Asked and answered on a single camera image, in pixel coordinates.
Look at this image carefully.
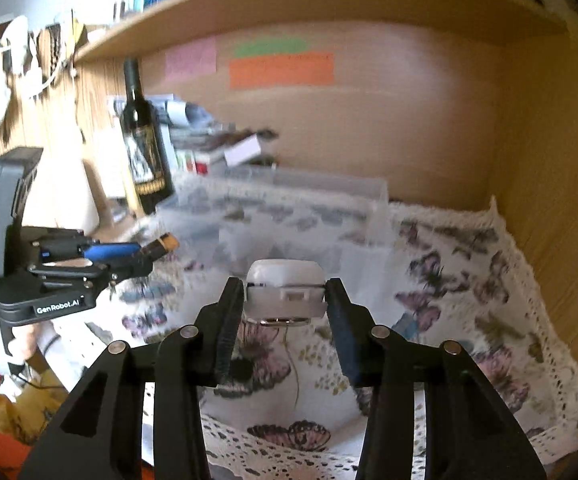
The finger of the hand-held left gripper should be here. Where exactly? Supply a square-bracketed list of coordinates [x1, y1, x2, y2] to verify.
[29, 240, 156, 283]

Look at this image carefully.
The orange paper note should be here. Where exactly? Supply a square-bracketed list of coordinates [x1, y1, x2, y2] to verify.
[229, 53, 334, 90]

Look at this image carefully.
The butterfly print lace cloth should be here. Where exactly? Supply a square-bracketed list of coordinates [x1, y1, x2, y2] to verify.
[87, 180, 578, 480]

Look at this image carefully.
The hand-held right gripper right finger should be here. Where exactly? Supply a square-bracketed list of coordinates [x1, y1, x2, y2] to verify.
[323, 277, 550, 480]

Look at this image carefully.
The small white box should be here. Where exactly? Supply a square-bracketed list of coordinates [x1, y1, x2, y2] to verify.
[223, 136, 262, 168]

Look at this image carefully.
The green paper note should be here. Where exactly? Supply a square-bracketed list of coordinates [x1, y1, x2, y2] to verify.
[233, 37, 310, 59]

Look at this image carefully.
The stack of papers and boxes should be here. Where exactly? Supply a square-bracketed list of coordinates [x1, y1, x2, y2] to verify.
[107, 94, 280, 176]

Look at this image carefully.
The yellow patterned cloth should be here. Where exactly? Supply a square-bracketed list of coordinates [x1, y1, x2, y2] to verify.
[0, 385, 70, 447]

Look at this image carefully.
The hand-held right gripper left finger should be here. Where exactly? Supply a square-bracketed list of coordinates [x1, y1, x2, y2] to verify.
[18, 276, 248, 480]

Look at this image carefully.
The clear plastic organizer box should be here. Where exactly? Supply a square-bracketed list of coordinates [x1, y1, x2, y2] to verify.
[155, 167, 390, 286]

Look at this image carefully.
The pink paper note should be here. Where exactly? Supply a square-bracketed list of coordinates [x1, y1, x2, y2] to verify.
[165, 37, 218, 84]

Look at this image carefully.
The dark wine bottle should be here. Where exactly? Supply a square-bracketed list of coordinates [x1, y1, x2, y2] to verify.
[120, 58, 176, 216]

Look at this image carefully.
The white plastic case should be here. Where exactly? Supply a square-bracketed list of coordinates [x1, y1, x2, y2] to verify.
[245, 258, 328, 325]

